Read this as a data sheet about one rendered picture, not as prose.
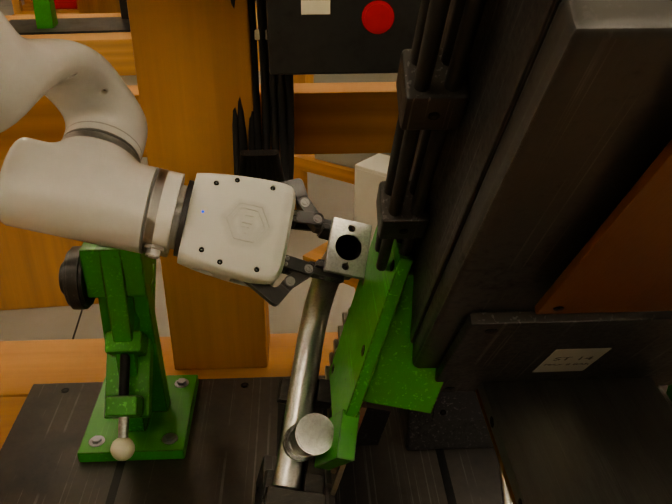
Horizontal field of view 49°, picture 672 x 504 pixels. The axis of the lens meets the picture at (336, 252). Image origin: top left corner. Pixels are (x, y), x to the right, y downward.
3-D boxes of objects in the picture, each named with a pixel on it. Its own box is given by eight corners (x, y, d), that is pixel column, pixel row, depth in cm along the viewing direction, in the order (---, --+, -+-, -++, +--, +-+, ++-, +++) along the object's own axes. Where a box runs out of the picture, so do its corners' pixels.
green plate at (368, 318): (415, 462, 70) (494, 277, 60) (331, 448, 69) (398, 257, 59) (401, 385, 80) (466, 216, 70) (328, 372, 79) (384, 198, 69)
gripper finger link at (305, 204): (296, 223, 72) (361, 238, 73) (301, 193, 72) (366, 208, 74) (290, 232, 75) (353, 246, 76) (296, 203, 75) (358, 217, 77)
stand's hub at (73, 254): (87, 321, 85) (76, 265, 81) (59, 322, 85) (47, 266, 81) (102, 288, 92) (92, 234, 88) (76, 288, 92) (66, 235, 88)
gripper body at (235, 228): (160, 256, 66) (282, 282, 68) (185, 153, 69) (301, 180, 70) (160, 275, 73) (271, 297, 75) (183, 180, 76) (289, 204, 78)
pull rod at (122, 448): (134, 465, 86) (127, 428, 83) (109, 466, 86) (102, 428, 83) (142, 433, 91) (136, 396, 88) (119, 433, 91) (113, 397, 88)
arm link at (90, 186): (159, 192, 76) (138, 268, 72) (28, 162, 74) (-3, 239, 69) (163, 143, 69) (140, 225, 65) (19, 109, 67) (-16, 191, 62)
